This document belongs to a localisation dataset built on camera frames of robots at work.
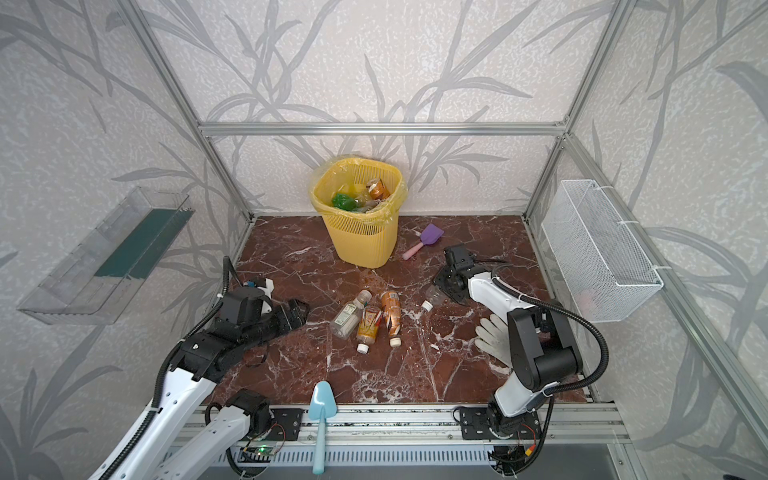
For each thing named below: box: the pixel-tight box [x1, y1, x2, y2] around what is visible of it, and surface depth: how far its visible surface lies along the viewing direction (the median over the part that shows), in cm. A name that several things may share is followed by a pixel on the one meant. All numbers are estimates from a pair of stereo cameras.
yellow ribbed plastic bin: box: [310, 158, 408, 269], surface depth 95 cm
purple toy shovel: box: [402, 223, 444, 260], surface depth 117 cm
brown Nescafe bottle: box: [368, 178, 391, 200], surface depth 101 cm
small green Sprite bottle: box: [332, 193, 359, 211], surface depth 101 cm
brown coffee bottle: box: [382, 290, 402, 348], surface depth 90 cm
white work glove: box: [475, 314, 511, 367], surface depth 91 cm
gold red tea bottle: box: [356, 305, 382, 355], surface depth 87 cm
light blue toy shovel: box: [308, 380, 337, 476], surface depth 78 cm
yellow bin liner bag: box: [309, 156, 408, 223], surface depth 98 cm
